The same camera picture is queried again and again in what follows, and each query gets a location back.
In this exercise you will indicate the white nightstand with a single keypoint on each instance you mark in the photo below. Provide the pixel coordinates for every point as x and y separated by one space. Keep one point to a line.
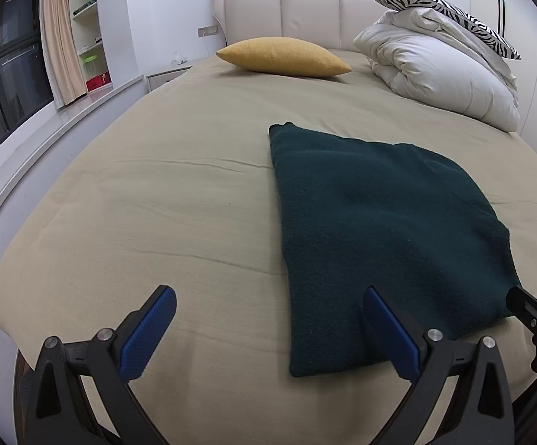
168 76

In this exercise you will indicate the beige padded headboard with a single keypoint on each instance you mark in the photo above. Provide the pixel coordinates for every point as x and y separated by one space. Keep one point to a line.
305 14

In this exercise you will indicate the beige curtain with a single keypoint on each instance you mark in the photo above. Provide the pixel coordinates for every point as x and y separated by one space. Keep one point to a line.
59 32

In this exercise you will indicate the dark green knitted garment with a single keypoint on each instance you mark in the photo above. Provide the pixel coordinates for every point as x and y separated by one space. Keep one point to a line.
365 218

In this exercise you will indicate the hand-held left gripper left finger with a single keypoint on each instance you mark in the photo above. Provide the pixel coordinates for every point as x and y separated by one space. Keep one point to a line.
150 333

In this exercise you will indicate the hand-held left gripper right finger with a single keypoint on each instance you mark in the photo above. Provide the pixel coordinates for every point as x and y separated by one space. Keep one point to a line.
393 338

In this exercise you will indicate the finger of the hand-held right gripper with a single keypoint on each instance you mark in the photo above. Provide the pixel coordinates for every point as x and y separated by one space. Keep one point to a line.
528 308

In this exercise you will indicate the dark window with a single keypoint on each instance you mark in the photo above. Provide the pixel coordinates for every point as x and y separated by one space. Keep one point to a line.
13 65

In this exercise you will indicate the white folded duvet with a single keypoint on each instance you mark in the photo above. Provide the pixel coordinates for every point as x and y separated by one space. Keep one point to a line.
435 65

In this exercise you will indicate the red box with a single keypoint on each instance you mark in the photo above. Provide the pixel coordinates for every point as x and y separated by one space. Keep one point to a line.
96 82

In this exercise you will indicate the yellow pillow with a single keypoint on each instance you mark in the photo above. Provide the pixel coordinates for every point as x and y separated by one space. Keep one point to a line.
282 55

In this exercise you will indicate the white open shelf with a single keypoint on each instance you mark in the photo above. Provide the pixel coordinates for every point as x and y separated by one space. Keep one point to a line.
87 14

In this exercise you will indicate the zebra striped pillow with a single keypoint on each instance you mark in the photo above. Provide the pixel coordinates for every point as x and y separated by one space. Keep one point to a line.
449 11

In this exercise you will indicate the tissue pack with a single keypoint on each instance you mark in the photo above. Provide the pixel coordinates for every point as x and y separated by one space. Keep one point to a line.
178 59

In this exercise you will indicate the wall socket plate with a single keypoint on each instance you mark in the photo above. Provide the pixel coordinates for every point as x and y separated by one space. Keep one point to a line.
207 31

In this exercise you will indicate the bed with beige sheet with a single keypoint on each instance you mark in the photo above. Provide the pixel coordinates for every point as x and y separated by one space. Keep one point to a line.
157 204

